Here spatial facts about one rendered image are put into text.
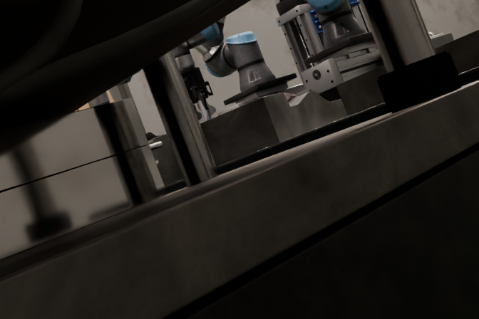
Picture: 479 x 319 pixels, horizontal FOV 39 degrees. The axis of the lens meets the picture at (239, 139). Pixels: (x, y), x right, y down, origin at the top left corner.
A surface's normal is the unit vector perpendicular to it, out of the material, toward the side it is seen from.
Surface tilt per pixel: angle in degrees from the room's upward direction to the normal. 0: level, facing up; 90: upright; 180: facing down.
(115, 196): 90
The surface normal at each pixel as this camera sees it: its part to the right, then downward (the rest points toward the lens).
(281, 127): 0.81, -0.33
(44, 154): 0.64, -0.26
